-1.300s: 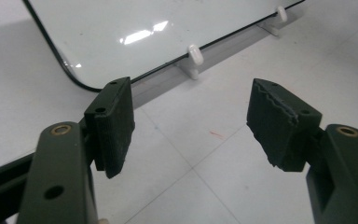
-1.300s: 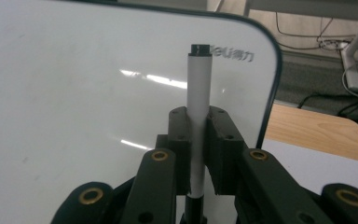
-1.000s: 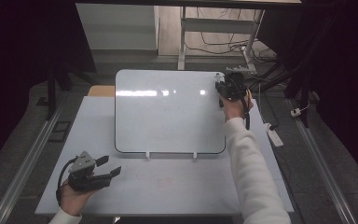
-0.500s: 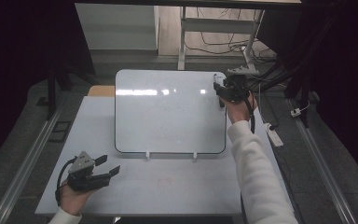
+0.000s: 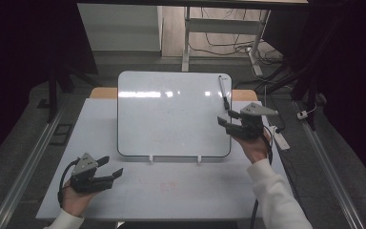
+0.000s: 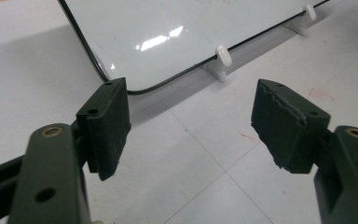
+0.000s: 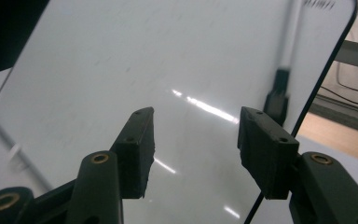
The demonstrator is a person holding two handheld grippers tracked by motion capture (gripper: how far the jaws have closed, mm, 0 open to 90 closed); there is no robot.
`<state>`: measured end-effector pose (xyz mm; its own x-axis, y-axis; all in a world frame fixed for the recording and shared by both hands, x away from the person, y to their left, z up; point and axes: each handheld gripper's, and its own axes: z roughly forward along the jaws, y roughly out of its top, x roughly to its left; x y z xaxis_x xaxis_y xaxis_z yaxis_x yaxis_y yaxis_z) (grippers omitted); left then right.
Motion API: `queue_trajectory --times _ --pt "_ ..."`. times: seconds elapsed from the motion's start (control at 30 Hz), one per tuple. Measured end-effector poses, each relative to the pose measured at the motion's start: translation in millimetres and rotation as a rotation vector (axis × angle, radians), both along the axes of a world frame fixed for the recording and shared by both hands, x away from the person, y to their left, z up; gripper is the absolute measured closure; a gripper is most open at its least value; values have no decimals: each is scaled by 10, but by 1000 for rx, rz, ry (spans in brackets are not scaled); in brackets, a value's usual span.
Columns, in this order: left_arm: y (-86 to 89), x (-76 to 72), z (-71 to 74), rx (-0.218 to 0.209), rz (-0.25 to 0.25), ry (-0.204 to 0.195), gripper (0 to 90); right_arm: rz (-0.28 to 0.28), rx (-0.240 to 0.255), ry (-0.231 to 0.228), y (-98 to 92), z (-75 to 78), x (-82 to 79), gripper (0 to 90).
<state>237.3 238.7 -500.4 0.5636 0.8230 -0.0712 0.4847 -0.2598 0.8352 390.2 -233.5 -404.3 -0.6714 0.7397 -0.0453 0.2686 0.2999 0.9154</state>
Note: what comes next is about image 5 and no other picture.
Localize white marker with black cap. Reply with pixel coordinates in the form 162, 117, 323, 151
217, 74, 231, 111

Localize aluminium floor rail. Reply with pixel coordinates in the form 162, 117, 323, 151
294, 100, 366, 229
0, 98, 70, 229

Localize white cabinet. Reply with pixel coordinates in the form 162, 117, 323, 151
77, 3, 163, 52

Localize person's right hand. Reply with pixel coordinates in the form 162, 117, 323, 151
231, 131, 272, 165

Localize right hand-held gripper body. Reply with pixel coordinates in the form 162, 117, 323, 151
230, 101, 280, 141

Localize black floor cables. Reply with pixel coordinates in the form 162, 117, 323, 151
189, 7, 285, 66

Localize black metal stand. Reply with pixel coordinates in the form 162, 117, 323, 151
255, 63, 323, 132
37, 60, 100, 124

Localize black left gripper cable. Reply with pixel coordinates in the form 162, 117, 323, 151
57, 157, 81, 208

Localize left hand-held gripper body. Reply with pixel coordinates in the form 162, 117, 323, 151
69, 152, 107, 195

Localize white whiteboard with dark rim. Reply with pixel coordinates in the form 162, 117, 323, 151
116, 70, 234, 158

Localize person's left hand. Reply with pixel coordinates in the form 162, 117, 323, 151
61, 180, 98, 219

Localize white power strip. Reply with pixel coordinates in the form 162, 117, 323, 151
267, 125, 291, 152

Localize white plug adapter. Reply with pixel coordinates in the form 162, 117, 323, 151
296, 109, 310, 121

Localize metal desk frame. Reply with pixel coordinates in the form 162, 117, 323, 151
181, 6, 272, 77

